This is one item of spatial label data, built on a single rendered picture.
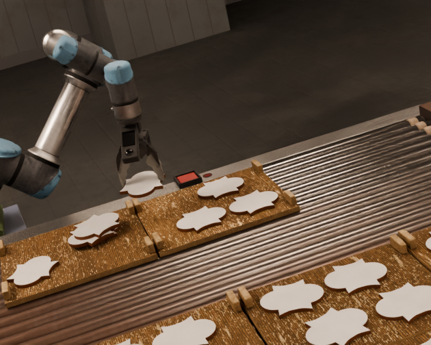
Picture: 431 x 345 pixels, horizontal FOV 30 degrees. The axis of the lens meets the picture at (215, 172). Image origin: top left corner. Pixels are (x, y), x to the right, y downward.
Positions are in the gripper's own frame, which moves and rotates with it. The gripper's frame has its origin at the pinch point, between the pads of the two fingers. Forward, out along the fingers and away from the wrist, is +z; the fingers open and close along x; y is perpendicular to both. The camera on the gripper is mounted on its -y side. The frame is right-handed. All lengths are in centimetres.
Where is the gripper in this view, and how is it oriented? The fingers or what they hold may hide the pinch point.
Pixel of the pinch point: (142, 183)
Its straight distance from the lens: 235.1
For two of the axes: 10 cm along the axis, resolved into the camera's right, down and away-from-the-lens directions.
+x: -9.8, 1.5, 1.1
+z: 1.8, 9.1, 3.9
